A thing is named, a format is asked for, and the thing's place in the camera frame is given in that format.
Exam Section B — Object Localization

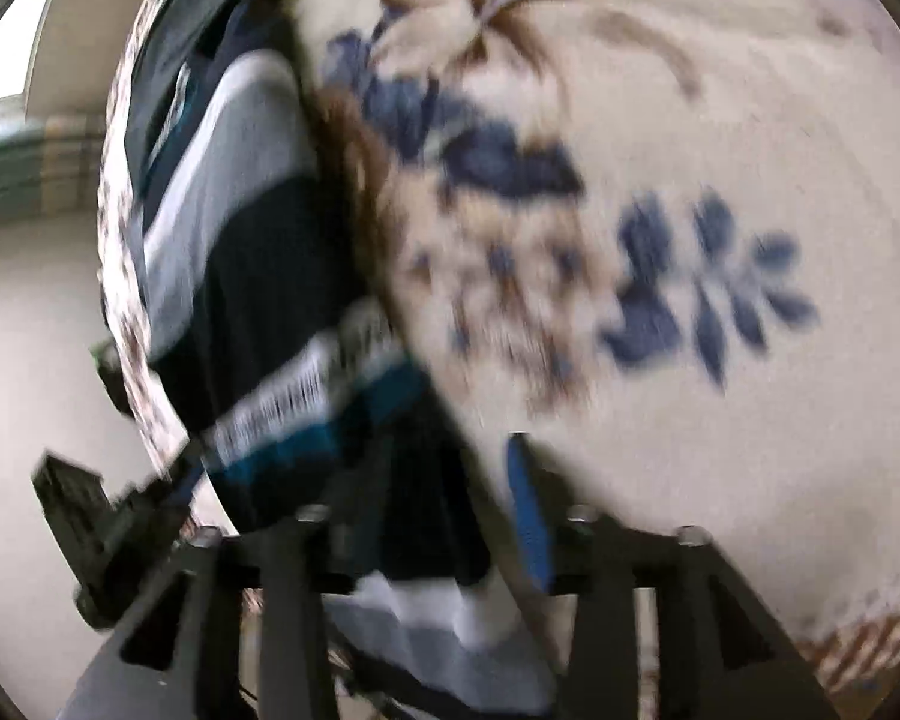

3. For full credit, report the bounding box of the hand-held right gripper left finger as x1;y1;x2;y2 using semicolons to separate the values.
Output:
67;502;361;720

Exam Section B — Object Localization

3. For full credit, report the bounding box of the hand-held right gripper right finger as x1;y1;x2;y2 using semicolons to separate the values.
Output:
506;431;841;720

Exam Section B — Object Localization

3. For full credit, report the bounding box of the teal striped curtain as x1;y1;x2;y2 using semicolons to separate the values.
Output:
0;111;106;230

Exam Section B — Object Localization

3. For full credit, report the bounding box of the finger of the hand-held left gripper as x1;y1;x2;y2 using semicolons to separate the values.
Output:
31;450;196;627

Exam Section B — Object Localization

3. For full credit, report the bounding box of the floral bed blanket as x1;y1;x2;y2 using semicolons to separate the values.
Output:
97;0;900;698

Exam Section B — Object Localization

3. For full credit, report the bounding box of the striped knit sweater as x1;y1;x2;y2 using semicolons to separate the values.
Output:
124;0;563;717

